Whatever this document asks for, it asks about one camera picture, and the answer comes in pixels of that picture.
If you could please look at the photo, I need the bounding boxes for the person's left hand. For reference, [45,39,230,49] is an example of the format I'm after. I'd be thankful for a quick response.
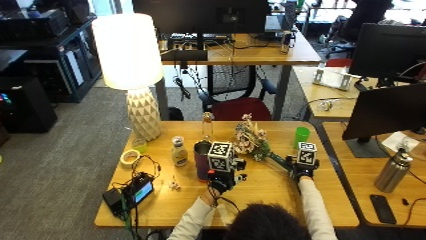
[206,157,247,195]

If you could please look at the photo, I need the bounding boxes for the person's right hand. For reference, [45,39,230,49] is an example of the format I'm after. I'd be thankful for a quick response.
[285,154,321,183]

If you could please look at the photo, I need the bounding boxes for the artificial flower bouquet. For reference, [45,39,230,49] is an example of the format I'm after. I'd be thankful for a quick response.
[233,112,295,174]

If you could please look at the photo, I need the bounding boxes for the white marker cube on right glove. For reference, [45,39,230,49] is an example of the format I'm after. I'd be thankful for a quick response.
[295,141,319,167]

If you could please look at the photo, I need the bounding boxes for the white marker cube on glove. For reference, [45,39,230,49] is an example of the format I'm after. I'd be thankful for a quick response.
[206,141,235,173]
[295,141,319,167]

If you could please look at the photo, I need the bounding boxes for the white marker cube on left glove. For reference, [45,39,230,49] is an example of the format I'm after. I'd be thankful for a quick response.
[206,141,235,173]

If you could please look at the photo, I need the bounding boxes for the green plastic cup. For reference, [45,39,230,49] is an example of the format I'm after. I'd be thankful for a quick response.
[291,126,311,151]

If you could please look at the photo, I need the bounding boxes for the purple metal tumbler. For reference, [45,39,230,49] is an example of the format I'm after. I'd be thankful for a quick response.
[193,140,214,183]

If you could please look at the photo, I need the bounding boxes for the clear glass bottle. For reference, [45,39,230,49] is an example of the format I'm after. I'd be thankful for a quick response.
[201,111,216,143]

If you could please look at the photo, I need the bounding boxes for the salad dressing bottle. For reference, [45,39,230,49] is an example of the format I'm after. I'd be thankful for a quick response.
[170,135,190,168]

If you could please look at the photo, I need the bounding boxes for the red office chair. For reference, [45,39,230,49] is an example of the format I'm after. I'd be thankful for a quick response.
[197,64,279,122]

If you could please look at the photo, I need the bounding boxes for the the person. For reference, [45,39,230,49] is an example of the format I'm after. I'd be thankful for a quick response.
[166,177,339,240]

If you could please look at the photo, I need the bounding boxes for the clear safety glasses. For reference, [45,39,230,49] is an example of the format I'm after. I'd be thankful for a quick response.
[315,97,346,112]

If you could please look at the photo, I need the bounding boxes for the stainless steel water bottle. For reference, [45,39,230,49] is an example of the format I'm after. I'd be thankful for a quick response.
[373,147,414,194]

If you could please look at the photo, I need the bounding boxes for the small pale green glass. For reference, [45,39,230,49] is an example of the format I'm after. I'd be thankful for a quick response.
[130,136,149,154]

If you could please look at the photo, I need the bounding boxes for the small device with lit screen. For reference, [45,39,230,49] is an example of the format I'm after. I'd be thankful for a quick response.
[121,174,156,206]

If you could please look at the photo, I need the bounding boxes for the white paper sheet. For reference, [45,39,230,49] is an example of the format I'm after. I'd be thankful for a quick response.
[381,131,421,155]

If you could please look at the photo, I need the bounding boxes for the black smartphone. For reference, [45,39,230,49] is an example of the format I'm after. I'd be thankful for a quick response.
[369,193,398,225]

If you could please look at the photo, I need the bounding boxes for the roll of white tape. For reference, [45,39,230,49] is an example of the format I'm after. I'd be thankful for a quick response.
[118,148,142,169]

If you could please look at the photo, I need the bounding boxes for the large black monitor with stand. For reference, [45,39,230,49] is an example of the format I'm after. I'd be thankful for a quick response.
[341,82,426,159]

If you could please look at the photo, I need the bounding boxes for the white laptop stand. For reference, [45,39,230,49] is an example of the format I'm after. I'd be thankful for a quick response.
[311,62,355,92]

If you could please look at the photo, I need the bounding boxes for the black power box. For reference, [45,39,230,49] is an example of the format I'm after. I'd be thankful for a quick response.
[101,187,129,218]

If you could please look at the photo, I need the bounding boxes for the wooden desk with grey legs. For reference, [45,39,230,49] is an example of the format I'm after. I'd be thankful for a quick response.
[153,30,322,122]

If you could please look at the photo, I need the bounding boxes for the white table lamp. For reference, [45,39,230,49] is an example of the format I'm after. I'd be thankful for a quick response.
[90,12,165,142]

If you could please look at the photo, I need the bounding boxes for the wide black monitor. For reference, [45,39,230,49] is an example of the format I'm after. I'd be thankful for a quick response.
[130,0,273,51]

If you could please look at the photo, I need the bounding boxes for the black computer tower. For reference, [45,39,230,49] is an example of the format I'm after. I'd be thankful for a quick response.
[0,76,58,135]

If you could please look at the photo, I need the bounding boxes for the black shelf unit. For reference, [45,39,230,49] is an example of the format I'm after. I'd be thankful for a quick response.
[0,8,104,104]

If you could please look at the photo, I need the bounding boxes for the black cable bundle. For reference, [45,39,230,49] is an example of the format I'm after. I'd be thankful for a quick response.
[110,153,162,240]

